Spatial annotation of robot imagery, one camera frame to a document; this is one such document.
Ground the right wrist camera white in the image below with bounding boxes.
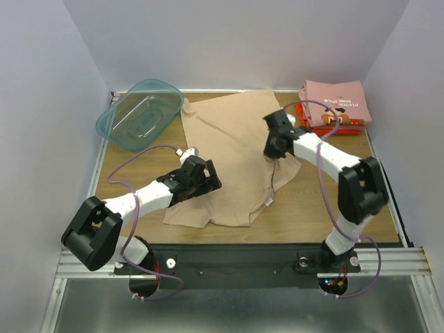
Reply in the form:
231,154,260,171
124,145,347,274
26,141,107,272
287,114,296,127

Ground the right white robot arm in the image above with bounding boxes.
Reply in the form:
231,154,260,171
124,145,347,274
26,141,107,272
264,109,389,271

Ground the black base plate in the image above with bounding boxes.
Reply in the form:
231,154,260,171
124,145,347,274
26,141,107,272
114,244,361,291

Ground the red folded t shirt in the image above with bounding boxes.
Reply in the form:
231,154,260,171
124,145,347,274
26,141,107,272
295,103,366,136

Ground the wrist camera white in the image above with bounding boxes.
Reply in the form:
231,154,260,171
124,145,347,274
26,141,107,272
287,114,296,127
175,147,198,162

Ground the pink folded t shirt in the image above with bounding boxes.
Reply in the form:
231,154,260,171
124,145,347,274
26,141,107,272
299,80,372,127

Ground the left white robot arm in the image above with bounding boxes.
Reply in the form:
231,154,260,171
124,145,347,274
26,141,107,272
61,155,221,273

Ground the teal plastic bin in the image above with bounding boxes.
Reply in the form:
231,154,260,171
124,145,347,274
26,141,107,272
96,79,185,152

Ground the beige t shirt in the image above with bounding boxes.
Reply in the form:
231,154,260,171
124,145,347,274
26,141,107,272
163,89,301,228

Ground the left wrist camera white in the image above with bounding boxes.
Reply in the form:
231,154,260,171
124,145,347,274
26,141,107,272
175,147,198,162

